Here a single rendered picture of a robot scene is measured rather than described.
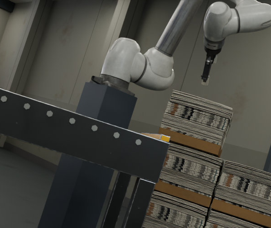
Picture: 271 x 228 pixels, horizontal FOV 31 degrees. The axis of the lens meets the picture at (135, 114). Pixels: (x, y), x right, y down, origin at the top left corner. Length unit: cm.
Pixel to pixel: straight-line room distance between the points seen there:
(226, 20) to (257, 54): 354
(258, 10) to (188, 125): 59
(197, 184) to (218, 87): 355
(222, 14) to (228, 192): 78
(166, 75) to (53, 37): 666
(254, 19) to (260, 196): 76
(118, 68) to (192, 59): 374
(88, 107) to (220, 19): 83
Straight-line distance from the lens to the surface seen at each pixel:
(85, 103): 244
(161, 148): 139
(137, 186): 139
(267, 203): 220
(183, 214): 221
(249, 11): 203
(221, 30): 200
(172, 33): 251
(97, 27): 801
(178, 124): 221
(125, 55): 242
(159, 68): 251
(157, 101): 629
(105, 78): 242
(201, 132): 220
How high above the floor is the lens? 76
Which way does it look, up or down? 4 degrees up
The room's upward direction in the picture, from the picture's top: 18 degrees clockwise
